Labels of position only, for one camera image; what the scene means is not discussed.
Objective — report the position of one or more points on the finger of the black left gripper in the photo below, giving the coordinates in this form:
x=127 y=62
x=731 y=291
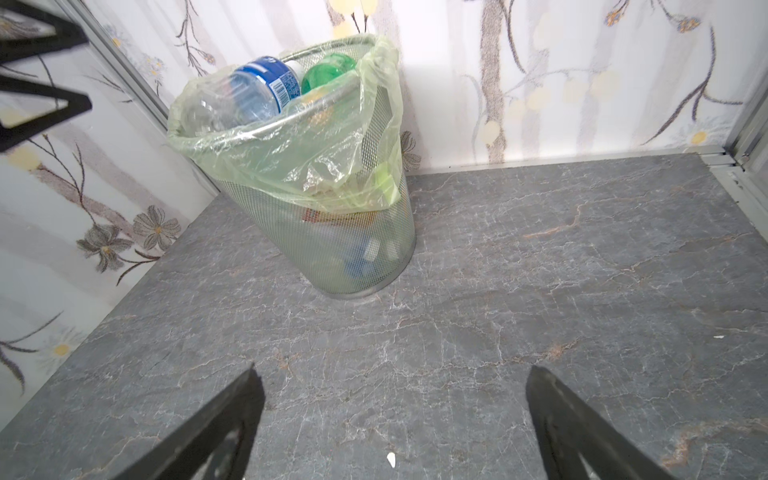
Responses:
x=73 y=104
x=35 y=32

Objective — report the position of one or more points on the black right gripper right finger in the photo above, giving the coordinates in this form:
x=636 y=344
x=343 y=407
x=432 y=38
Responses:
x=572 y=436

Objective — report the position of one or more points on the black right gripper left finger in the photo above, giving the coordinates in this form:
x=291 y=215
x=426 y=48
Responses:
x=215 y=443

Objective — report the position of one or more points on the Pocari Sweat clear bottle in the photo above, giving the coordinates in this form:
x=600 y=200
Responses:
x=255 y=92

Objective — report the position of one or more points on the green Sprite bottle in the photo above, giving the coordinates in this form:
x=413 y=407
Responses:
x=327 y=70

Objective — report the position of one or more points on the mesh bin with green liner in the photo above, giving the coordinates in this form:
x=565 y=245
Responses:
x=323 y=180

